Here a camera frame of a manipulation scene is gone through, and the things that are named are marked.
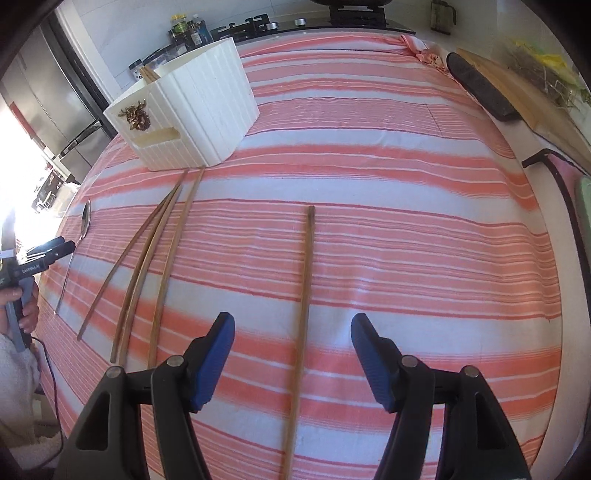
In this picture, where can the yellow green plastic bags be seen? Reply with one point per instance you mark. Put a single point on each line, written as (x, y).
(551, 60)

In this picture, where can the light green round mat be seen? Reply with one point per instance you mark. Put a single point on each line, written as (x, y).
(585, 198)

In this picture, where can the black gas cooktop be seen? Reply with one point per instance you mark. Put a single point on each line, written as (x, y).
(286, 25)

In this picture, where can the white ribbed utensil holder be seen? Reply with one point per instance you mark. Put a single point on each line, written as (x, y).
(203, 115)

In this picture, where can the dark spice jar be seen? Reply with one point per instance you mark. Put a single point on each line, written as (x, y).
(168, 53)
(152, 60)

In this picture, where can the glass oil jug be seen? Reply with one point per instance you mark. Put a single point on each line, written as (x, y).
(444, 18)

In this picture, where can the black oblong bar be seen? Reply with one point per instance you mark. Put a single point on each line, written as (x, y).
(480, 87)

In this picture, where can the pink white striped tablecloth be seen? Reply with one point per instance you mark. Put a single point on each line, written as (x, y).
(415, 230)

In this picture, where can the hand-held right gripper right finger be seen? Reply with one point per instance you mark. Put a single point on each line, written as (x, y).
(374, 364)

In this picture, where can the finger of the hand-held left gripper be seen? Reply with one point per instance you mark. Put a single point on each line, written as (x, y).
(57, 254)
(48, 245)

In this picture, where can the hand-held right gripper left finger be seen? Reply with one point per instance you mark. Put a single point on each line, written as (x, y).
(217, 355)

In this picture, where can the dark sauce bottle blue label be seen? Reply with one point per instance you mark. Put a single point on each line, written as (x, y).
(198, 31)

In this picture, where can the dark sauce bottle yellow cap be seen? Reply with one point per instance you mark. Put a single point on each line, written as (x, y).
(178, 30)

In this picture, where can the person's left hand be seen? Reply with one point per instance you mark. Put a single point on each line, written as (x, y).
(30, 314)

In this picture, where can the wooden cutting board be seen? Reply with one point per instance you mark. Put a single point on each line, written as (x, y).
(531, 108)

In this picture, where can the grey refrigerator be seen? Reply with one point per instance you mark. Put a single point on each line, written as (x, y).
(41, 106)

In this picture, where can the person's left forearm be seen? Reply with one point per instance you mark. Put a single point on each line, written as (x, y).
(18, 392)

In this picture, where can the metal spoon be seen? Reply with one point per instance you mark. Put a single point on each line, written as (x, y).
(86, 219)

